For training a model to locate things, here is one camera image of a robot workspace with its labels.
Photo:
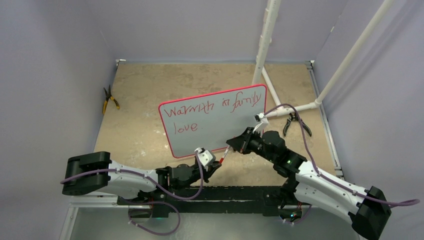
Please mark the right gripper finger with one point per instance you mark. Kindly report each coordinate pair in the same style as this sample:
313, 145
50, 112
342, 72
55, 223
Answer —
239, 147
241, 140

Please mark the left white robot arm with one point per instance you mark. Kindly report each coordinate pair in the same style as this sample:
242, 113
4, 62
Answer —
96, 172

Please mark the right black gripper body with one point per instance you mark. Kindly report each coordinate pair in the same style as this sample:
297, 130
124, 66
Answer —
253, 143

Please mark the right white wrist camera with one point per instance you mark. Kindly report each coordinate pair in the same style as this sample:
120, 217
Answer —
262, 122

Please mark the aluminium frame rail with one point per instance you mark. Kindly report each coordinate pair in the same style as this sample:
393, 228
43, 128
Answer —
101, 218

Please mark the pink framed whiteboard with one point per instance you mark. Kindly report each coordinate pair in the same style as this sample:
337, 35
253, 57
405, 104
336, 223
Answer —
209, 120

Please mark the yellow handled pliers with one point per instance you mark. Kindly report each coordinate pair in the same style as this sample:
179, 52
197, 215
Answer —
109, 97

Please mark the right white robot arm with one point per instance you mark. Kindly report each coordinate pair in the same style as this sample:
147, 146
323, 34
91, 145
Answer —
365, 209

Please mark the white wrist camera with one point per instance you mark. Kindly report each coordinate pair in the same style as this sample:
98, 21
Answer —
262, 122
205, 157

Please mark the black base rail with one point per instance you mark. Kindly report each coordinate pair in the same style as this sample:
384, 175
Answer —
265, 200

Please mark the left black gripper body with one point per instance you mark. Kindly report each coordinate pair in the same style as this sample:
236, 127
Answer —
196, 172

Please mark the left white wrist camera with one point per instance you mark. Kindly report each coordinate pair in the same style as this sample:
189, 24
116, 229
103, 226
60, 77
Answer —
205, 157

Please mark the white red marker pen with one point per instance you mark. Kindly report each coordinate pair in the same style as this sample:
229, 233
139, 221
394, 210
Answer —
224, 154

